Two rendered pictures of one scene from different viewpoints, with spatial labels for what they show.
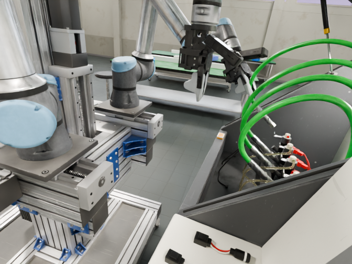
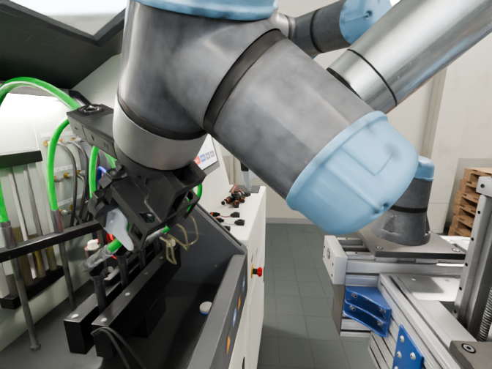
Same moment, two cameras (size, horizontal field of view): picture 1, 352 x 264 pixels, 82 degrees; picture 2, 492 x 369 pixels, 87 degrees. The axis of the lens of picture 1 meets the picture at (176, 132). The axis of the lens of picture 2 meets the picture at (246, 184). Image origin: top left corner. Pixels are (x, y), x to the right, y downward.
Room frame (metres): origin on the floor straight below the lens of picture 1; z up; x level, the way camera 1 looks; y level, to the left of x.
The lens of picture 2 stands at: (1.15, -0.16, 1.37)
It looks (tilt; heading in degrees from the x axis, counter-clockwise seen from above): 15 degrees down; 170
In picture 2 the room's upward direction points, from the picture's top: straight up
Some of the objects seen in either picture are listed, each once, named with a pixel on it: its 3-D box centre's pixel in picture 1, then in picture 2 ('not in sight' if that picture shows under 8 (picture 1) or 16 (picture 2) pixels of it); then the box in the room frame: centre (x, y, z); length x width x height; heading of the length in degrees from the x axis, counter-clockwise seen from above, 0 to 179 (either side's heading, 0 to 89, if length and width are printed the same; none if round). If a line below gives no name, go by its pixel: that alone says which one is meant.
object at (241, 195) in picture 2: not in sight; (236, 196); (-0.01, 0.00, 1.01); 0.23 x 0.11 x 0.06; 161
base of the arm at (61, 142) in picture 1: (43, 133); (400, 217); (0.54, 0.41, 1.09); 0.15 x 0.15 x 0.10
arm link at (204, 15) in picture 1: (205, 16); not in sight; (0.62, -0.05, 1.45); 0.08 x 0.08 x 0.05
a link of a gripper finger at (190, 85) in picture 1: (193, 86); not in sight; (0.61, -0.04, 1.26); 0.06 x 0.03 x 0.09; 70
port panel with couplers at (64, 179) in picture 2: not in sight; (68, 174); (0.32, -0.55, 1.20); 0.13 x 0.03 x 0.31; 161
